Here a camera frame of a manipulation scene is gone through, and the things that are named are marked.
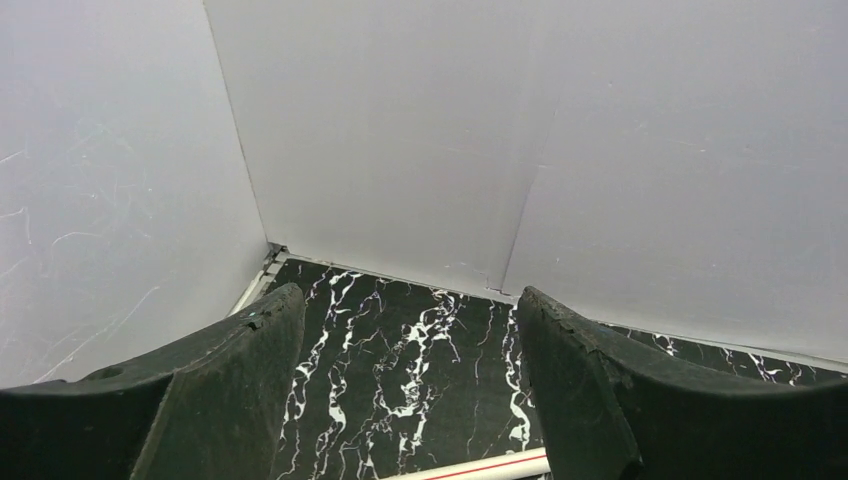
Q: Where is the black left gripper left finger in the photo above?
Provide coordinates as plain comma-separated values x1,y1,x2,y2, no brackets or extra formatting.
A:
1,283,306,479

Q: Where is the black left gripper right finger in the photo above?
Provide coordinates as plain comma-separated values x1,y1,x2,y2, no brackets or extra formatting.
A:
516,286,847,479

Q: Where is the white PVC pipe frame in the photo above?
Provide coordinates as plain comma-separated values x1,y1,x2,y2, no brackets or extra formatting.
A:
386,448,551,480

